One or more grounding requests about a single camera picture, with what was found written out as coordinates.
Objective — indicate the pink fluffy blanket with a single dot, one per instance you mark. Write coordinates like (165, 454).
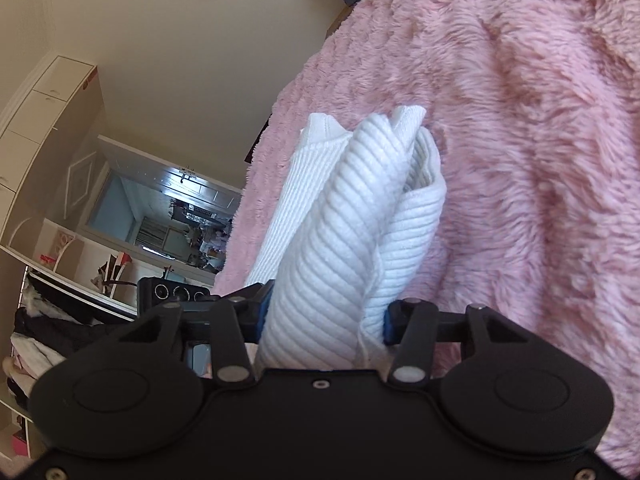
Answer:
(525, 160)

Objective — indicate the dark hanging clothes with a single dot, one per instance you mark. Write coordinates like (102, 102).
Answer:
(55, 330)

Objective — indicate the white knit sweater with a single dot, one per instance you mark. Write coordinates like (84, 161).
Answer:
(345, 240)

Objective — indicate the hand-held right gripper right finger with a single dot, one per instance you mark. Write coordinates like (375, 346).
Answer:
(388, 327)

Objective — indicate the white wardrobe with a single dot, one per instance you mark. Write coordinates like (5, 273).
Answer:
(45, 135)

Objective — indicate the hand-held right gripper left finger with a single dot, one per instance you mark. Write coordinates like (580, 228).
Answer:
(265, 310)

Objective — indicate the white panelled door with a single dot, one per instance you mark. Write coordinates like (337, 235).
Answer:
(82, 180)

